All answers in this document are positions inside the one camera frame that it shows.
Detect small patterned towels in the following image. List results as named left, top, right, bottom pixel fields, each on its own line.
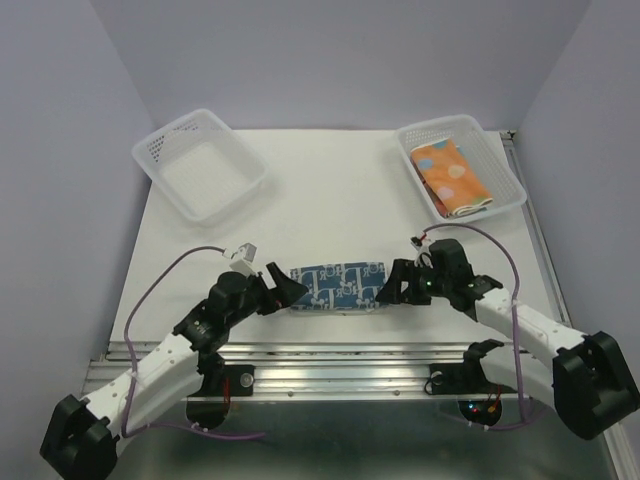
left=289, top=261, right=388, bottom=315

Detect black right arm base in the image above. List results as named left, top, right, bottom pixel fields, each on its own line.
left=424, top=363, right=514, bottom=396

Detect pastel orange dot towel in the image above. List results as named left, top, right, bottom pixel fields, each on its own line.
left=409, top=139, right=494, bottom=218

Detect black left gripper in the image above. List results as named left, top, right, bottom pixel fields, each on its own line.
left=226, top=262, right=306, bottom=327

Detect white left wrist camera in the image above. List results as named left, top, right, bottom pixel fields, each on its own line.
left=229, top=243, right=257, bottom=276

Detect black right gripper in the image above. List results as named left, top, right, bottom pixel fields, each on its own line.
left=372, top=258, right=450, bottom=305

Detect white basket with towels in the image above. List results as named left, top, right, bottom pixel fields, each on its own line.
left=131, top=109, right=269, bottom=224

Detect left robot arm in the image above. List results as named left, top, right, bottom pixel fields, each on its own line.
left=40, top=263, right=308, bottom=479

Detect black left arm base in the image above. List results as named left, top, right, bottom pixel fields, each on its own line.
left=191, top=364, right=256, bottom=398

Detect white empty plastic basket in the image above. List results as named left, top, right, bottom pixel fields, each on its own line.
left=394, top=114, right=527, bottom=223

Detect aluminium mounting rail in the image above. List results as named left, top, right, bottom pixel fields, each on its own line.
left=84, top=342, right=616, bottom=404

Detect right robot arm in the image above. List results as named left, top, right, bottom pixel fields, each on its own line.
left=376, top=239, right=639, bottom=440

